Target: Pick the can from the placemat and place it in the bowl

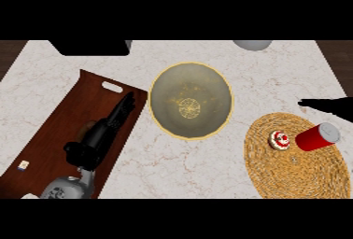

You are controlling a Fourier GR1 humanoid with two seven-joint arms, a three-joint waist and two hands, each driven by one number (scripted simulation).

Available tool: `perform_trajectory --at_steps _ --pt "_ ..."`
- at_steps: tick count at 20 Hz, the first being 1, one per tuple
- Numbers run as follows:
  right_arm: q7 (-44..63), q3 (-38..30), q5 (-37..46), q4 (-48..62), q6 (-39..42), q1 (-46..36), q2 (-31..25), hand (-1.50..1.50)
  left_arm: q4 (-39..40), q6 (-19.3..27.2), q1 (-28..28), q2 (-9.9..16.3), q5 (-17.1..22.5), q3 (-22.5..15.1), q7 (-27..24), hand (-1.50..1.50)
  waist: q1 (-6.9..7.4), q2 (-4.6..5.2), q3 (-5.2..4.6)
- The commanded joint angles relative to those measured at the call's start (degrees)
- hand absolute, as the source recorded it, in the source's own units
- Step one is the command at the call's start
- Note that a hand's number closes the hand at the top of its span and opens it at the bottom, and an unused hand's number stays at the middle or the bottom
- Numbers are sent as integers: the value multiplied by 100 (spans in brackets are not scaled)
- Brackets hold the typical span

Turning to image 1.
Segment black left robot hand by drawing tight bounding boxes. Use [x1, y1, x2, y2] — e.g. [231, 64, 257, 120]
[62, 91, 138, 171]

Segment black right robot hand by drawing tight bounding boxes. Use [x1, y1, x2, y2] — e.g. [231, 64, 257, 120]
[297, 96, 353, 122]

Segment red can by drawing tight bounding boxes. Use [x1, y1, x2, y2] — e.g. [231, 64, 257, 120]
[294, 121, 343, 152]

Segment grey bowl with yellow rim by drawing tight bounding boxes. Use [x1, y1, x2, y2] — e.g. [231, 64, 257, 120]
[148, 61, 237, 141]

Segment round woven straw placemat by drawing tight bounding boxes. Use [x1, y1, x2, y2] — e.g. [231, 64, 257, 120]
[243, 112, 353, 200]

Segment brown wooden cutting board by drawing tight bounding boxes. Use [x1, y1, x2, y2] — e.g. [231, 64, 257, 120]
[0, 68, 150, 200]

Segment red and white cupcake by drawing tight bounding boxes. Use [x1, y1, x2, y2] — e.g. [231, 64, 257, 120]
[268, 130, 293, 151]

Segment small white and blue item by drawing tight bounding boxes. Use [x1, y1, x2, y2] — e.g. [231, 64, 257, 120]
[17, 160, 31, 172]

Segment grey round vessel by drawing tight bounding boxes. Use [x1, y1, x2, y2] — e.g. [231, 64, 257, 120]
[232, 39, 275, 52]

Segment black appliance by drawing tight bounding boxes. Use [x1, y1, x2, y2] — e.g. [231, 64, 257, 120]
[48, 39, 135, 57]

